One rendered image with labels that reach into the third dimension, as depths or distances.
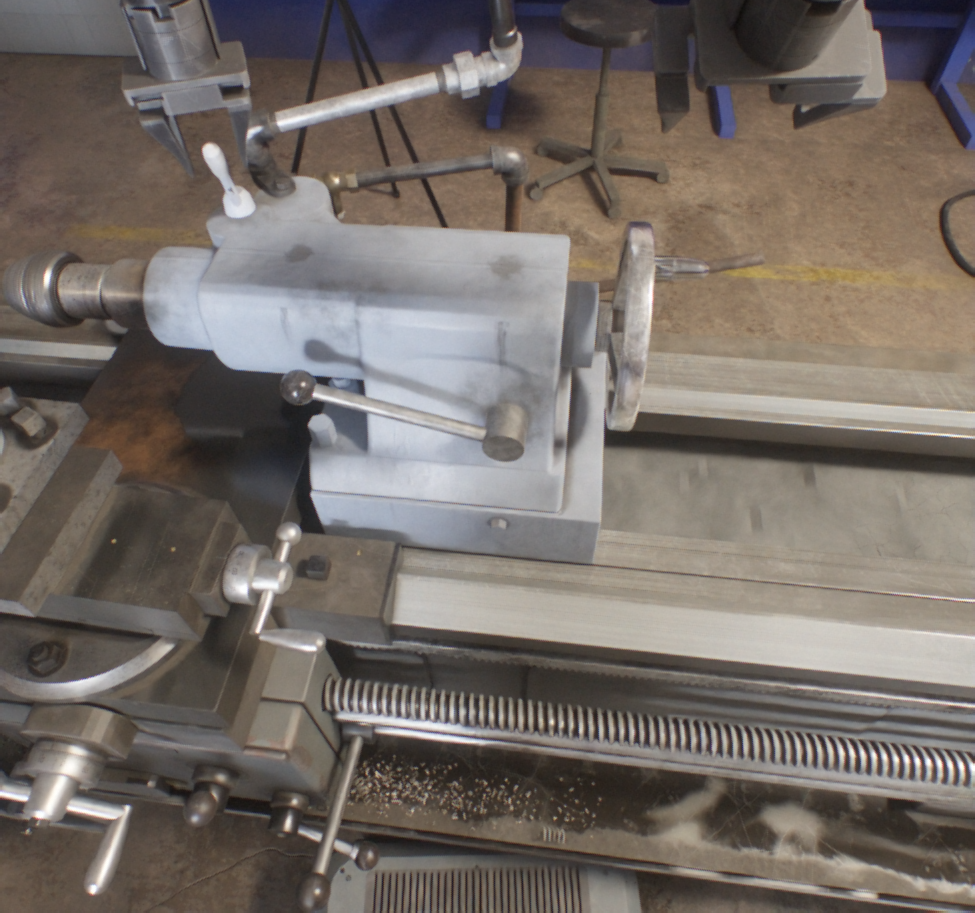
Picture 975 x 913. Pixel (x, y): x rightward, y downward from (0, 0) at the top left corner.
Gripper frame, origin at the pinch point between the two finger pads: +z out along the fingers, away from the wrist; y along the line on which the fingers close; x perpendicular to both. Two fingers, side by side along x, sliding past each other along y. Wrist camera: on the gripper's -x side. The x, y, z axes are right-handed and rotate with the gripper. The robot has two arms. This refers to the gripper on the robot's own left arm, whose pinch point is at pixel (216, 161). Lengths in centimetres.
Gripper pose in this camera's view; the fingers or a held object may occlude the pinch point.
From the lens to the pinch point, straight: 77.7
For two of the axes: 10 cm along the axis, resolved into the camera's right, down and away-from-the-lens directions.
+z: 0.2, 6.3, 7.8
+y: -9.6, 2.3, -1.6
